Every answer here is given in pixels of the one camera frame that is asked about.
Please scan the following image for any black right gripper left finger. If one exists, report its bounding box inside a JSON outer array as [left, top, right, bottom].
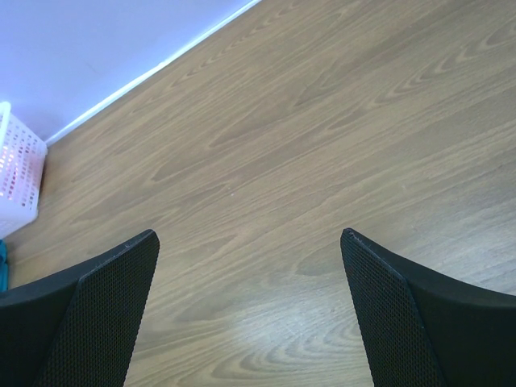
[[1, 230, 160, 386]]

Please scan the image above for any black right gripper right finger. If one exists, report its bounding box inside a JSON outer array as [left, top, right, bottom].
[[340, 228, 515, 386]]

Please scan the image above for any folded teal t shirt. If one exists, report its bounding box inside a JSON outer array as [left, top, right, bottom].
[[0, 240, 9, 292]]

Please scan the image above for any white plastic laundry basket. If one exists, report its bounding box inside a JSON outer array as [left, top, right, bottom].
[[1, 102, 48, 239]]

